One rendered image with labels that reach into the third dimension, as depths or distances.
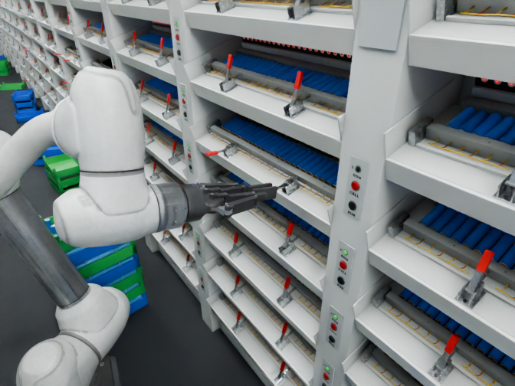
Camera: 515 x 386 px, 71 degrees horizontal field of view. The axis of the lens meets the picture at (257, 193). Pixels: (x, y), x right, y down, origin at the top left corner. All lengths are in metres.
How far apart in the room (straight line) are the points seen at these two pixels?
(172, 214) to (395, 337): 0.51
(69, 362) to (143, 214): 0.66
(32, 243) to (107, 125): 0.64
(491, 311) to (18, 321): 1.91
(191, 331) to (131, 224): 1.20
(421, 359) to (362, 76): 0.54
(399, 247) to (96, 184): 0.54
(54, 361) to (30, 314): 0.95
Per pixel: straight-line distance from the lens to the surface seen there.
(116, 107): 0.60
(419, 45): 0.59
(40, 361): 1.20
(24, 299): 2.22
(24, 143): 0.75
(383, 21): 0.61
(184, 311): 1.87
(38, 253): 1.19
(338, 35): 0.67
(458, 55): 0.56
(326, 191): 0.82
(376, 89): 0.62
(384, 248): 0.73
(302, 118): 0.78
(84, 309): 1.25
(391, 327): 0.85
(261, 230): 1.06
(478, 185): 0.59
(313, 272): 0.93
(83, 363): 1.24
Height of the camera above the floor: 1.36
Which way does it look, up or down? 30 degrees down
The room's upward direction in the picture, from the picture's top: straight up
